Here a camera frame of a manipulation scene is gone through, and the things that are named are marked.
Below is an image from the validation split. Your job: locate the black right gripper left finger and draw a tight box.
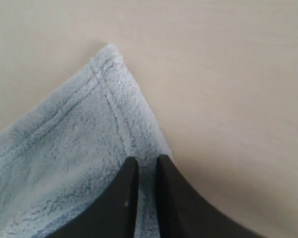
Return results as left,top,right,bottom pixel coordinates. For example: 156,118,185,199
48,157,139,238

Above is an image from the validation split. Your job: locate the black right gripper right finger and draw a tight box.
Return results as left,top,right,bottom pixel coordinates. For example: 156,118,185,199
155,154,280,238

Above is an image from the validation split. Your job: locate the light blue fleece towel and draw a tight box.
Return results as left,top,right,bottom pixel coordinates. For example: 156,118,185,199
0,45,171,238

